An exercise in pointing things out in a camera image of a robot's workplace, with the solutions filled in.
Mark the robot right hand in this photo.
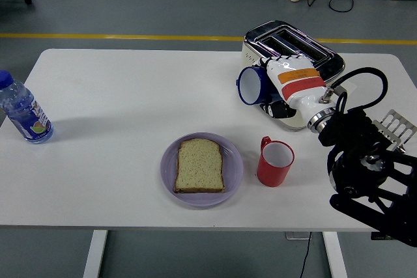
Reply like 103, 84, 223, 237
257, 53, 336, 124

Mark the blue enamel mug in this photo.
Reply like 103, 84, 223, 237
235, 65, 281, 106

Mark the slice of bread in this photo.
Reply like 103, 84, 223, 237
173, 139, 226, 194

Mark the cream and chrome toaster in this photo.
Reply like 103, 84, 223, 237
240, 20, 346, 132

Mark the white paper card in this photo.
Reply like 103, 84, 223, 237
338, 78, 357, 103

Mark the red enamel mug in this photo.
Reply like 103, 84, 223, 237
256, 135, 296, 189

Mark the silver metal toast rack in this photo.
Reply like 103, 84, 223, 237
371, 108, 417, 155

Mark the purple round plate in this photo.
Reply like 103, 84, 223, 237
160, 132, 244, 208

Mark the grey under-table socket box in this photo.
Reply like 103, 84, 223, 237
285, 232, 313, 242

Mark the black table control panel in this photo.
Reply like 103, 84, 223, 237
370, 232, 397, 242

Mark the white table leg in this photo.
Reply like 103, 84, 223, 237
322, 231, 349, 278
83, 230, 109, 278

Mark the yellow floor tape line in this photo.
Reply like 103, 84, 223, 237
0, 33, 417, 46

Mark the blue-capped water bottle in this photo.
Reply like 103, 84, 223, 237
0, 69, 55, 145

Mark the black hanging power cable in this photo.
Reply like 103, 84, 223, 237
298, 232, 313, 278

